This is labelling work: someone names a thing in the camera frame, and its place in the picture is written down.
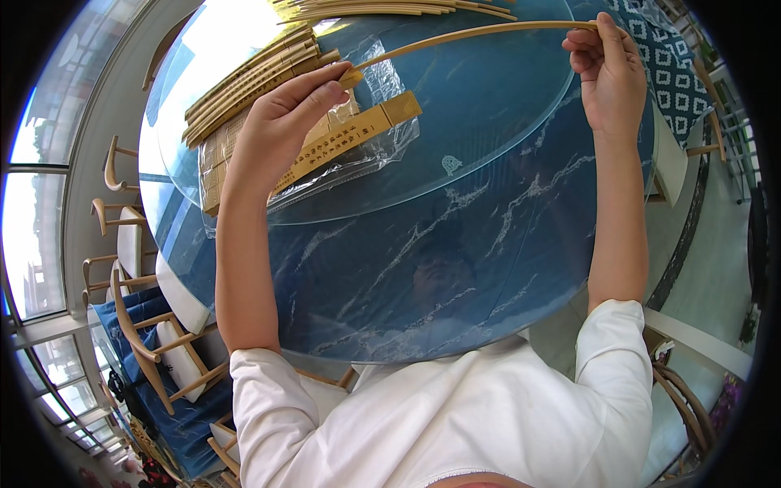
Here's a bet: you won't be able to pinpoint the purple flowers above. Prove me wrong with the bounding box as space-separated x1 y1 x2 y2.
709 373 744 431

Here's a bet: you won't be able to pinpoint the inscribed bamboo slip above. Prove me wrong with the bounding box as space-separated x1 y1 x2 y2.
268 90 423 197

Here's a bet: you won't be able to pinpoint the long thin bamboo strip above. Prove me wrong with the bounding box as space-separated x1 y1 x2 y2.
337 20 599 90

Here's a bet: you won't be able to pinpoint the person's right hand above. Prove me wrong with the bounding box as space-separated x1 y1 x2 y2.
561 12 649 134

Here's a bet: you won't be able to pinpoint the person's left hand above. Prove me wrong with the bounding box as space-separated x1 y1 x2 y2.
223 61 355 197

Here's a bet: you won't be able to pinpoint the round glass turntable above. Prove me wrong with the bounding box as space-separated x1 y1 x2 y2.
155 0 578 227

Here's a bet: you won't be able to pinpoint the bamboo slips bundle in bag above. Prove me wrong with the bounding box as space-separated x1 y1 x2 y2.
201 91 362 218

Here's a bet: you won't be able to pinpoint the clear plastic bag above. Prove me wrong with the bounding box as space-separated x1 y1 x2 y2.
198 39 423 240

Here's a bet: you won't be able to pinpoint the white cushioned bench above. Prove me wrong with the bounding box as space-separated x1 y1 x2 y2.
648 100 690 209

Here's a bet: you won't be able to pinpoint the blue white patterned chair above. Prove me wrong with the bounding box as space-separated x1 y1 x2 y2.
601 0 728 162

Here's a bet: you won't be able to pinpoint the row of bamboo slips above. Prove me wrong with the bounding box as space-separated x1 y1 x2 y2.
182 27 342 150

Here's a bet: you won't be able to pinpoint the wooden chair white cushion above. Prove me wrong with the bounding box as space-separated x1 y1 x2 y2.
294 365 362 423
109 268 231 417
91 198 149 280
81 253 161 307
206 412 243 488

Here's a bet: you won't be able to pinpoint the pile of thin bamboo strips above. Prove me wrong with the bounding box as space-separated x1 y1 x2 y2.
273 0 519 25

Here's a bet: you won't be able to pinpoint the person's body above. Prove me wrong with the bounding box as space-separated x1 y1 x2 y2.
229 299 654 488

